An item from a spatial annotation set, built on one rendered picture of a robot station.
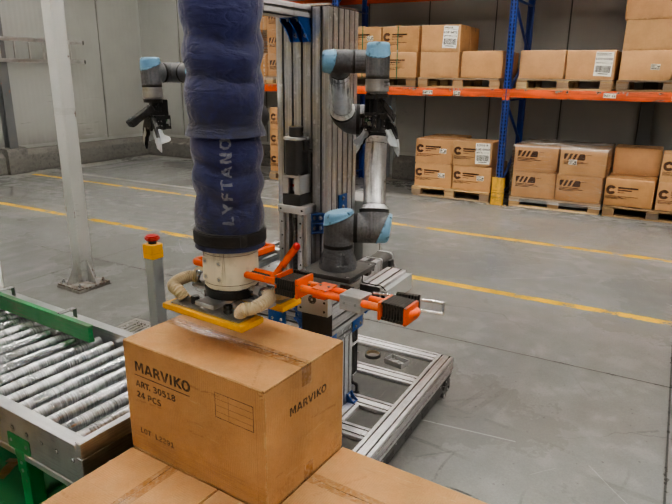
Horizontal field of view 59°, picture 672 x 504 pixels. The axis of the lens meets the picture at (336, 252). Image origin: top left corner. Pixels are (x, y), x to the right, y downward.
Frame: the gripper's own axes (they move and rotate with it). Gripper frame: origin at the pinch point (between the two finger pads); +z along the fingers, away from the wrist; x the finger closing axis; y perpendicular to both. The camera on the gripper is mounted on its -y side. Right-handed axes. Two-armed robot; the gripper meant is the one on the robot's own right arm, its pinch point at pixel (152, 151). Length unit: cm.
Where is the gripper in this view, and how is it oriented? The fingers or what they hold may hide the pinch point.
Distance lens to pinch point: 249.7
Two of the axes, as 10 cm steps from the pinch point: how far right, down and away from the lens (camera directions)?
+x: -6.2, -2.2, 7.5
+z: 0.0, 9.6, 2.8
